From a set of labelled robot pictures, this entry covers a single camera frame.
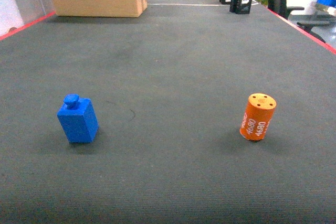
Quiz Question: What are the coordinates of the orange cylinder cap 4680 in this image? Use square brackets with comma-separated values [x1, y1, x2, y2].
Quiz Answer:
[239, 93, 277, 141]

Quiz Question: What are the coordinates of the blue block part with knob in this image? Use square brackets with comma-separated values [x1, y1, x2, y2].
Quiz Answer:
[57, 94, 99, 143]

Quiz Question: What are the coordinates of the black office chair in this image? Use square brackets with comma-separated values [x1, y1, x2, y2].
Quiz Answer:
[267, 0, 330, 43]

